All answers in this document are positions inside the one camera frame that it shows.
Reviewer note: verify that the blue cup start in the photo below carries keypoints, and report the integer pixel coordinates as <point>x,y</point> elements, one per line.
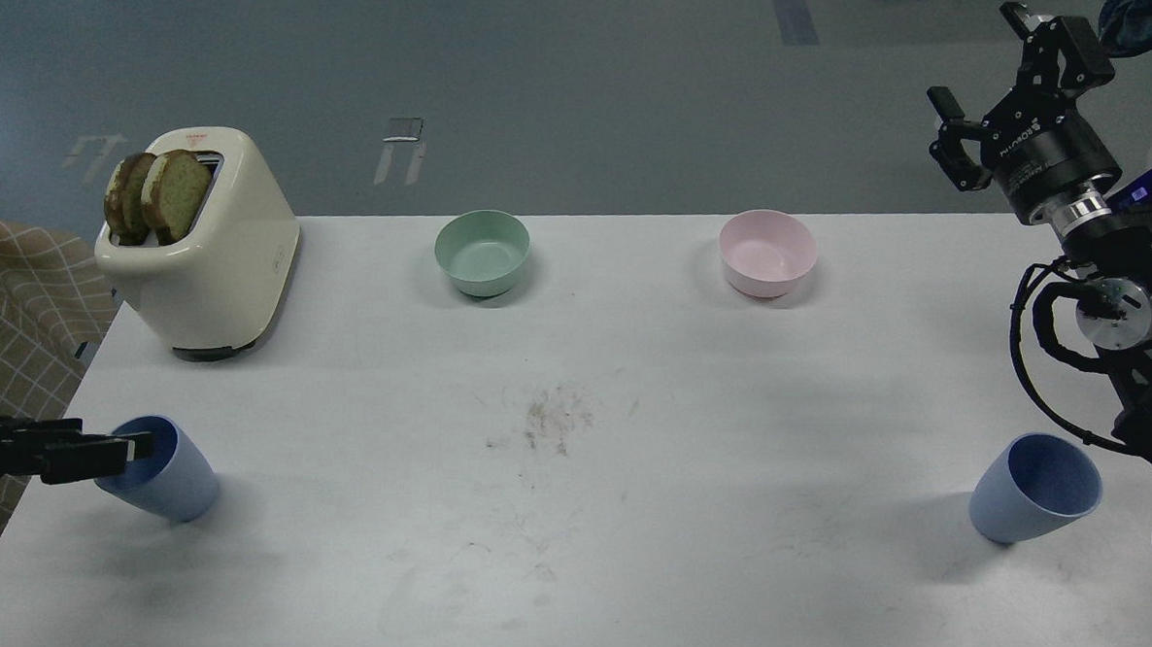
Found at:
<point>1038,483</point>
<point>174,481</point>

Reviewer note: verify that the bread slice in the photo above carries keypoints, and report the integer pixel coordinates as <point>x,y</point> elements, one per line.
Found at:
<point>122,202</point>
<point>173,193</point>

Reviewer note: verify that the green bowl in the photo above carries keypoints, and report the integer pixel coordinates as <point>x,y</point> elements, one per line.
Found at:
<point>483,253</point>

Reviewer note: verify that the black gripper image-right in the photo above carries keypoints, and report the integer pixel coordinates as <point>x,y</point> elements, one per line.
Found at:
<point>1034,143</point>

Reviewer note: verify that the bread slice left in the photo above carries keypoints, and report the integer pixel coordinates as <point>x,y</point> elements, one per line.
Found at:
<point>122,202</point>

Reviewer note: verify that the beige checked cloth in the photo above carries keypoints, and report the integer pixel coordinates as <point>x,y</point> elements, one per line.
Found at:
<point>55,309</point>

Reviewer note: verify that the cream toaster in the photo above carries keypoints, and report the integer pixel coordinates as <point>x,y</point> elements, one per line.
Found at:
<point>214,291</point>

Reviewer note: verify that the pink bowl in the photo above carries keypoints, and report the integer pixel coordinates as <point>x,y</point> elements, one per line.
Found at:
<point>765,254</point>

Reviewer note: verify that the bread slice right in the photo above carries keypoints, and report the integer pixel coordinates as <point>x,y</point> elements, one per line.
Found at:
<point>173,193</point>

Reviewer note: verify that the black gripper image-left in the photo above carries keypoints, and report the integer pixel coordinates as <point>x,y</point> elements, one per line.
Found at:
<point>56,452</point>

